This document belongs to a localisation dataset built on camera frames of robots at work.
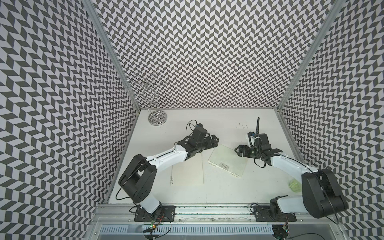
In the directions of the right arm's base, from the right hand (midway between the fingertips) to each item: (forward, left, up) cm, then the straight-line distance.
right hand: (240, 152), depth 90 cm
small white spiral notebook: (-2, +7, -5) cm, 9 cm away
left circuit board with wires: (-37, +46, +1) cm, 59 cm away
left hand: (+2, +17, +8) cm, 18 cm away
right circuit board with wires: (-39, -11, 0) cm, 40 cm away
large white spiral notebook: (-11, +31, -3) cm, 33 cm away
